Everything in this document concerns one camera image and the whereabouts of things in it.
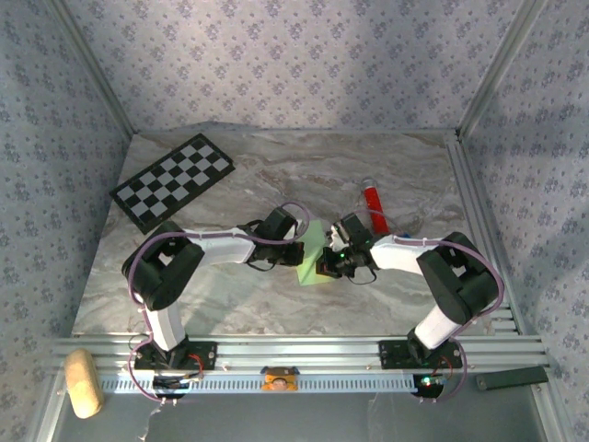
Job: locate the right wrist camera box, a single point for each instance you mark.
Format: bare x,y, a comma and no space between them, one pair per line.
334,235

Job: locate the aluminium side rail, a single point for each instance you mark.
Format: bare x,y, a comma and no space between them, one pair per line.
462,175

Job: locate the long aluminium mounting rail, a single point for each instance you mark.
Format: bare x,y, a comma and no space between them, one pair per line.
299,352

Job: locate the orange cartoon figure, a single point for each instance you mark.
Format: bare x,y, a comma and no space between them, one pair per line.
279,380

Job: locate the small black circuit board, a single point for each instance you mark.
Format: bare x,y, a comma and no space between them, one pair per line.
172,383
430,383

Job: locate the light green paper sheet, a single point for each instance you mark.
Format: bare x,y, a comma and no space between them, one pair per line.
312,244

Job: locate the red glitter tube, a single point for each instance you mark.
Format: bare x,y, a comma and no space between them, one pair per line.
372,207

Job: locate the flat black bar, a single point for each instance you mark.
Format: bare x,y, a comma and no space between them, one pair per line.
511,378

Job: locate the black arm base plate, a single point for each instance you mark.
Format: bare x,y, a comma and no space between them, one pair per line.
393,354
204,354

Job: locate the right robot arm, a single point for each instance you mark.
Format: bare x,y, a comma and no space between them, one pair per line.
460,276

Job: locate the black white checkerboard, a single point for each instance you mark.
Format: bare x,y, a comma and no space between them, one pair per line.
184,166

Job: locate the aluminium frame leg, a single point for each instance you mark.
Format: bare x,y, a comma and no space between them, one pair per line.
48,414
554,414

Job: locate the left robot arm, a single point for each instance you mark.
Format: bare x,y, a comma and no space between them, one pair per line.
221,248

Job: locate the aluminium frame post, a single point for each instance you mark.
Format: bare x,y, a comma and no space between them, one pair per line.
95,69
499,69

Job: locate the beige cork block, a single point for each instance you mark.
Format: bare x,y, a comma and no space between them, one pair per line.
83,382

